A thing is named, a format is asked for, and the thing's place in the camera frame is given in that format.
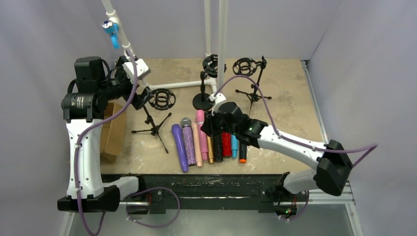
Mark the red glitter microphone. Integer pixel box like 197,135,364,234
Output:
221,132,232,158

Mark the black tripod mic stand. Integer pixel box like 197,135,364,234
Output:
131,88,177,154
232,55,272,116

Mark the light blue microphone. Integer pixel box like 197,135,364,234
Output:
231,135,239,159

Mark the gold microphone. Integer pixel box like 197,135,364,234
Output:
207,136,214,164

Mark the hot pink microphone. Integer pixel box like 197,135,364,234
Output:
195,110,208,161

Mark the black microphone orange end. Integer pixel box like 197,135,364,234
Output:
238,143,247,164

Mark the black round-base mic stand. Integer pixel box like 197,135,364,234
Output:
192,54,227,112

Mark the black glitter microphone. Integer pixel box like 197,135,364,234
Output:
212,133,224,163

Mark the brown cardboard box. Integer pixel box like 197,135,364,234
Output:
100,112,127,163

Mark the glitter purple microphone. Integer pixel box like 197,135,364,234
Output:
180,118,196,166

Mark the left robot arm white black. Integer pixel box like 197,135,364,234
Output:
57,56,150,212

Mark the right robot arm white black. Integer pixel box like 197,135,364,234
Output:
201,102,353,196

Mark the blue toy microphone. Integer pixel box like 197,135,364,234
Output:
101,20,120,49

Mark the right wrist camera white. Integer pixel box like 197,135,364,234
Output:
208,93,226,110

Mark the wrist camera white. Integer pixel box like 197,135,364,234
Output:
122,59,151,84
208,93,226,110

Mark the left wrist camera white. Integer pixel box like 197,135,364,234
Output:
122,59,151,84

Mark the white PVC pipe frame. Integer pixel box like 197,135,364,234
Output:
101,0,229,92

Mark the black table edge rail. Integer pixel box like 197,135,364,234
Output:
120,174,307,214

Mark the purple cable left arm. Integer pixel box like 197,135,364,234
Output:
73,49,180,236

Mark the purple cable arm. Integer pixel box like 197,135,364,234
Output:
73,49,180,236
211,75,379,222

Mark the aluminium frame rail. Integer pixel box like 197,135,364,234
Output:
59,180,364,236

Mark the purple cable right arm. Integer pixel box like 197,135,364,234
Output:
211,75,379,222

